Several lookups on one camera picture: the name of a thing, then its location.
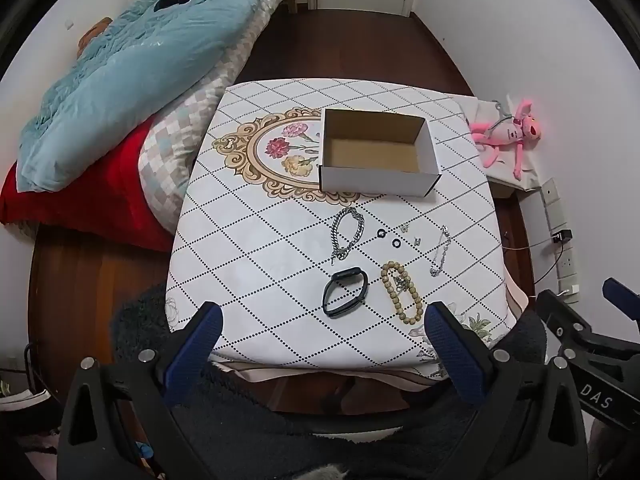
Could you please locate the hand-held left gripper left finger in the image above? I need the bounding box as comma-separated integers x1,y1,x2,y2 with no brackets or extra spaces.
57,300,224,480

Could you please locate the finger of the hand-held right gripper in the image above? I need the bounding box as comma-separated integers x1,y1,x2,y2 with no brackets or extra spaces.
536,289,640,363
602,277,640,332

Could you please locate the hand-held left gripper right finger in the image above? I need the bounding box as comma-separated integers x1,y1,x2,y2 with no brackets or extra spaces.
424,301,591,480

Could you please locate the wooden bead bracelet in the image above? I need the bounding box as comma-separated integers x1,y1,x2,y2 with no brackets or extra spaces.
380,260,425,326

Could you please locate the thin silver bracelet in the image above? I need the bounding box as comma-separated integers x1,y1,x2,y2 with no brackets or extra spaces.
429,225,451,277

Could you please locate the black smart band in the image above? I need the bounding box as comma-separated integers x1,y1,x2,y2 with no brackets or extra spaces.
322,269,371,317

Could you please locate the thick silver chain bracelet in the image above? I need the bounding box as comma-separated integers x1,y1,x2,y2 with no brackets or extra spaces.
330,207,366,265

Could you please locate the white cardboard box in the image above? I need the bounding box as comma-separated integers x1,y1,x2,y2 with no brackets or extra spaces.
318,107,442,198

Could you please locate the black fluffy clothing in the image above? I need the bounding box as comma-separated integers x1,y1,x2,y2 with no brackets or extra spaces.
112,285,551,480

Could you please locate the white diamond-pattern tablecloth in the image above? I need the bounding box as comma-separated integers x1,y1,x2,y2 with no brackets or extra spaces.
167,78,516,368

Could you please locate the red blanket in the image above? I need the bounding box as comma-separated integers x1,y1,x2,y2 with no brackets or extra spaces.
0,120,176,253

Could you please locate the pink plush toy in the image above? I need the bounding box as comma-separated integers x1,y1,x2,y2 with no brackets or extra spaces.
470,97,543,181

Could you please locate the grey clothes hanger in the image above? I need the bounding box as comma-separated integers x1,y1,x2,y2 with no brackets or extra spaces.
487,102,516,132

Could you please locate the light blue quilt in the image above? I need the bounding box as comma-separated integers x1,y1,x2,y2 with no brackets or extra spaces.
20,0,311,193

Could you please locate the brown pillow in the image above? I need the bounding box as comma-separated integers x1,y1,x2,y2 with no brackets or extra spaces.
77,16,113,56

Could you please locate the black cable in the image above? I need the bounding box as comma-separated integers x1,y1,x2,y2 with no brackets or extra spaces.
532,241,565,287

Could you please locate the white cable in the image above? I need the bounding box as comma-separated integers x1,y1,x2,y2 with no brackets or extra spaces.
501,239,555,254

